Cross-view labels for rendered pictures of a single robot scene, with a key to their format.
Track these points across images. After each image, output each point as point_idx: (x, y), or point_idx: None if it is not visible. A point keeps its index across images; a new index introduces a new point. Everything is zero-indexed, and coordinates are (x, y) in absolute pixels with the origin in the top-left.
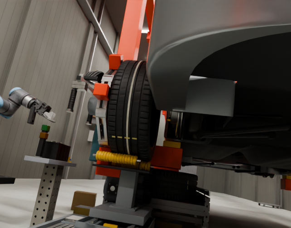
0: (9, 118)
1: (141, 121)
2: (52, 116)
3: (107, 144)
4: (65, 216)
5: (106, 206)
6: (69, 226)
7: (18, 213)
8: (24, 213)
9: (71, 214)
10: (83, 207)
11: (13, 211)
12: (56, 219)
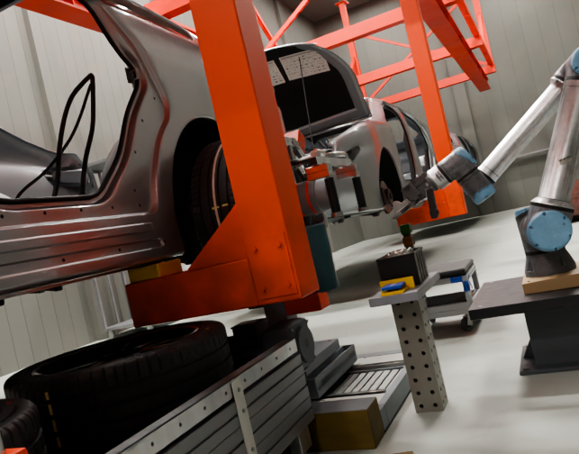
0: (475, 203)
1: None
2: (397, 208)
3: None
4: (388, 395)
5: (316, 348)
6: (372, 388)
7: (530, 427)
8: (523, 435)
9: (380, 405)
10: (356, 398)
11: (554, 430)
12: (396, 383)
